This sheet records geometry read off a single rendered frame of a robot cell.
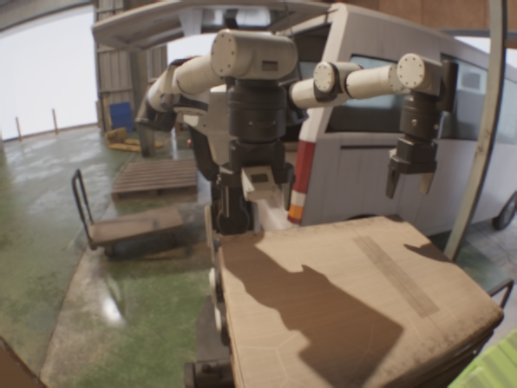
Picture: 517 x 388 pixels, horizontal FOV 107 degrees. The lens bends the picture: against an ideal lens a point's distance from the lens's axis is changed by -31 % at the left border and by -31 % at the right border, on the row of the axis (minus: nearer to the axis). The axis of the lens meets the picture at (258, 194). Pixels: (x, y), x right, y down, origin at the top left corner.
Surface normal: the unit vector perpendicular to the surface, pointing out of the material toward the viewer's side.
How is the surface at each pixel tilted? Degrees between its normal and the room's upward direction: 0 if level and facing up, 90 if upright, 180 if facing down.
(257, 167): 30
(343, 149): 90
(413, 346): 0
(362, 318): 0
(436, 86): 90
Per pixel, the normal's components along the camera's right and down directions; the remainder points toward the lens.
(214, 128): 0.28, 0.15
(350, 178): 0.22, 0.42
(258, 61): 0.66, 0.33
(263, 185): 0.11, -0.58
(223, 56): -0.75, 0.28
